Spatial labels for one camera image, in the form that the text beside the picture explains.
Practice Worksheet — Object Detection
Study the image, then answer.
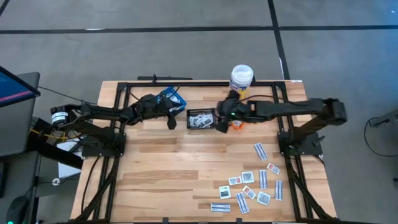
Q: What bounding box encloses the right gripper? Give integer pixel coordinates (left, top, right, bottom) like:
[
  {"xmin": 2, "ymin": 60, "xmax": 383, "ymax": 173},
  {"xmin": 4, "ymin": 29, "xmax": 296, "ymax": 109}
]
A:
[{"xmin": 215, "ymin": 90, "xmax": 252, "ymax": 134}]

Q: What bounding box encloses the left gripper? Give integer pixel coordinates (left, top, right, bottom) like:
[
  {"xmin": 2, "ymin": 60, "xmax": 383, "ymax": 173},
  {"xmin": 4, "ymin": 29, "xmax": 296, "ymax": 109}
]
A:
[{"xmin": 135, "ymin": 91, "xmax": 187, "ymax": 131}]

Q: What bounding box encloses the blue plastic basket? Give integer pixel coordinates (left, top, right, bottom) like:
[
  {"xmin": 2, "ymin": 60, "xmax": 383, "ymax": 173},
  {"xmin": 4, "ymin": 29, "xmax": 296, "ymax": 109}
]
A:
[{"xmin": 155, "ymin": 86, "xmax": 187, "ymax": 113}]

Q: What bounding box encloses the orange plastic basket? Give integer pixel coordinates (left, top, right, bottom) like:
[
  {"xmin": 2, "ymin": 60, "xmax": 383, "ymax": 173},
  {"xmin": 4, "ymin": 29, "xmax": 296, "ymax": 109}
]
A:
[{"xmin": 230, "ymin": 119, "xmax": 247, "ymax": 131}]

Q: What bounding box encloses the black plastic basket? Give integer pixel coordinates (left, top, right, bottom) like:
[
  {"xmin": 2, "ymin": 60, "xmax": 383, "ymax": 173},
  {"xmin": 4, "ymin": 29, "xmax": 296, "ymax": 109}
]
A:
[{"xmin": 185, "ymin": 108, "xmax": 218, "ymax": 130}]

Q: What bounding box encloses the Lysol wipes canister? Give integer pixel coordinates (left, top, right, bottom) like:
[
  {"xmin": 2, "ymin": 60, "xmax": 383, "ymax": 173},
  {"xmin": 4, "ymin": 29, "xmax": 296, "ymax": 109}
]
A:
[{"xmin": 229, "ymin": 64, "xmax": 255, "ymax": 99}]

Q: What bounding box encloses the white paper box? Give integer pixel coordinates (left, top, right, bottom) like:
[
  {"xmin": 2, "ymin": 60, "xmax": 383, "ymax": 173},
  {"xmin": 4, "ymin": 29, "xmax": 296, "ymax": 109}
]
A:
[{"xmin": 57, "ymin": 141, "xmax": 82, "ymax": 179}]

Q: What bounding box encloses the black stand leg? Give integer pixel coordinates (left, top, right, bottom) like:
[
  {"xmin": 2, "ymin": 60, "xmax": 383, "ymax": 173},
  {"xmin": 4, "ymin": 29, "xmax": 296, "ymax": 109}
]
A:
[{"xmin": 29, "ymin": 117, "xmax": 84, "ymax": 170}]

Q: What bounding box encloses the computer monitor blue screen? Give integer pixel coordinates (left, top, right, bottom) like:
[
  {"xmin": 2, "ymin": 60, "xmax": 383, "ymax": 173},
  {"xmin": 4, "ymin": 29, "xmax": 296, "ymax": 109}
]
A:
[{"xmin": 0, "ymin": 65, "xmax": 41, "ymax": 108}]

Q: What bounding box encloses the grey stand leg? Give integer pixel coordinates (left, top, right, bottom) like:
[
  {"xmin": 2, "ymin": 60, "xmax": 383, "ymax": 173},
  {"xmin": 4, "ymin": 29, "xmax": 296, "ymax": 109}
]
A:
[{"xmin": 368, "ymin": 108, "xmax": 398, "ymax": 128}]

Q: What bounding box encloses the black computer mouse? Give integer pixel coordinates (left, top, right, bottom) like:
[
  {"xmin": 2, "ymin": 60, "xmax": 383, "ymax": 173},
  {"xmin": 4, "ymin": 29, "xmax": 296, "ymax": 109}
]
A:
[{"xmin": 6, "ymin": 195, "xmax": 30, "ymax": 224}]

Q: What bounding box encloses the thin black cable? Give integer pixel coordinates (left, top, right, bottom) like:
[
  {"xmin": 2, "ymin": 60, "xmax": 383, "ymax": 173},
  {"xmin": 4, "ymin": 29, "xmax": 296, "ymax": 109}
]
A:
[{"xmin": 39, "ymin": 85, "xmax": 97, "ymax": 105}]

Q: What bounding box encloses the yellow cable bundle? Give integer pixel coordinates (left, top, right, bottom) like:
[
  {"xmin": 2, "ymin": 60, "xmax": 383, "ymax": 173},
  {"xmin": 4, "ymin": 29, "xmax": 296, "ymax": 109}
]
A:
[{"xmin": 30, "ymin": 127, "xmax": 86, "ymax": 141}]

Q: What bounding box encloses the black floor cable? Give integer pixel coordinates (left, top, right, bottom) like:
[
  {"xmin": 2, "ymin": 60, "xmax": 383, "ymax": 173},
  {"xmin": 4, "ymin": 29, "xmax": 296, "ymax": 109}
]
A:
[{"xmin": 363, "ymin": 116, "xmax": 398, "ymax": 161}]

